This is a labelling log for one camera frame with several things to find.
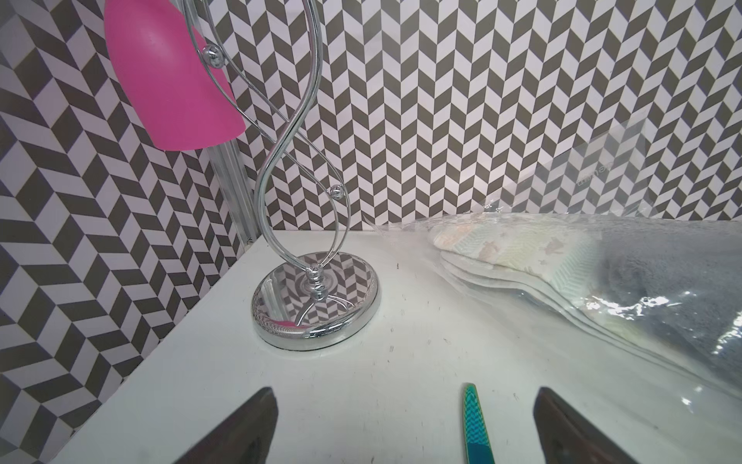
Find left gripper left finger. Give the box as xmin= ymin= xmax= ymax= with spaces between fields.
xmin=176 ymin=387 xmax=278 ymax=464

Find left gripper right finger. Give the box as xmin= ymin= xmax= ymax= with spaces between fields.
xmin=533 ymin=387 xmax=637 ymax=464

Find clear plastic vacuum bag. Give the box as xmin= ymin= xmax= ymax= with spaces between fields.
xmin=378 ymin=114 xmax=741 ymax=463

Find white patterned towel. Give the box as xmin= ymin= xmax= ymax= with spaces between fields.
xmin=428 ymin=217 xmax=605 ymax=328

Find grey towel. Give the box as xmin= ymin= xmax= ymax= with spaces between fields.
xmin=602 ymin=222 xmax=741 ymax=380

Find teal bag sealing clip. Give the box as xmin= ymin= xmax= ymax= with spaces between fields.
xmin=462 ymin=383 xmax=496 ymax=464

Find lower pink disc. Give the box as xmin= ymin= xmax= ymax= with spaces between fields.
xmin=104 ymin=0 xmax=247 ymax=151

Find silver wire spiral stand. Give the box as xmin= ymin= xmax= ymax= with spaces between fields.
xmin=182 ymin=0 xmax=383 ymax=352

